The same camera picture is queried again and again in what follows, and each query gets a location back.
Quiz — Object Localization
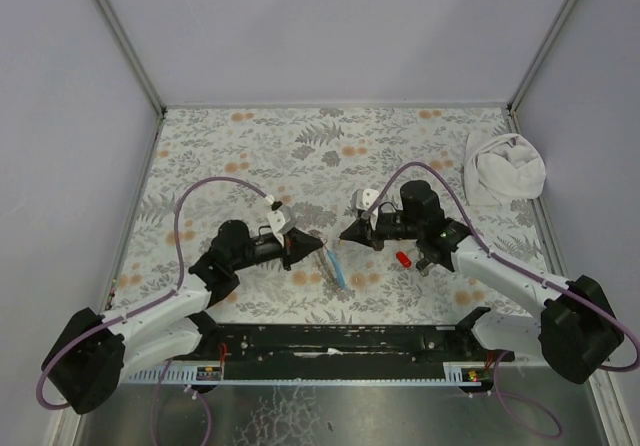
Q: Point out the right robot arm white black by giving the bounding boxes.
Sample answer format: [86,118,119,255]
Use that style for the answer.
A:
[340,180,624,384]

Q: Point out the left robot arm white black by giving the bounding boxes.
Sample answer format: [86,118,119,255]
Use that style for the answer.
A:
[41,220,323,415]

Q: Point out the key with red tag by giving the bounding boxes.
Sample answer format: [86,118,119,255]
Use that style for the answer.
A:
[395,251,412,268]

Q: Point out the floral patterned table mat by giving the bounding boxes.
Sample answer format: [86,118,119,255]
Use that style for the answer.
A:
[109,107,519,324]

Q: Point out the crumpled white cloth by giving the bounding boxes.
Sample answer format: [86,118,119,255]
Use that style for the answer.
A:
[463,132,546,206]

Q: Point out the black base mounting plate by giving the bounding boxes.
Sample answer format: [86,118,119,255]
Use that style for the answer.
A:
[177,323,497,362]

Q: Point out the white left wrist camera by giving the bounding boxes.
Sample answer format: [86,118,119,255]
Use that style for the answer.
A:
[266,195,296,245]

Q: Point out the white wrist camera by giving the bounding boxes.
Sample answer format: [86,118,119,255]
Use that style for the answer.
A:
[266,195,296,245]
[351,188,381,230]

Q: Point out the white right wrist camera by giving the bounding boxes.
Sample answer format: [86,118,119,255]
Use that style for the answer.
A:
[351,188,381,230]

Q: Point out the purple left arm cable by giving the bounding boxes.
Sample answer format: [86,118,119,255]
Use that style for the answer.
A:
[37,175,274,411]

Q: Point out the white slotted cable duct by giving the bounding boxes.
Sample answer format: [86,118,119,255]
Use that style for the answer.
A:
[126,357,492,388]

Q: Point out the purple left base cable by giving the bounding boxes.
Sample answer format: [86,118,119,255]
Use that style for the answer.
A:
[149,358,214,446]

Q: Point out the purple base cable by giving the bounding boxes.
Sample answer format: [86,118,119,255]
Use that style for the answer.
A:
[492,350,564,438]
[149,358,214,446]

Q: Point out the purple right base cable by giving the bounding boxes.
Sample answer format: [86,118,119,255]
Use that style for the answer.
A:
[492,350,564,438]

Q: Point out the aluminium frame right post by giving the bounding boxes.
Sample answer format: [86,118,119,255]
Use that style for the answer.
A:
[506,0,580,116]

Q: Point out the aluminium frame post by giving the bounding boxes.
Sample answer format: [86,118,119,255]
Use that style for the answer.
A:
[506,0,580,116]
[92,0,166,117]

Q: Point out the aluminium frame left post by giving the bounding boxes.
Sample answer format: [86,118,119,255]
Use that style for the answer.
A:
[92,0,166,117]

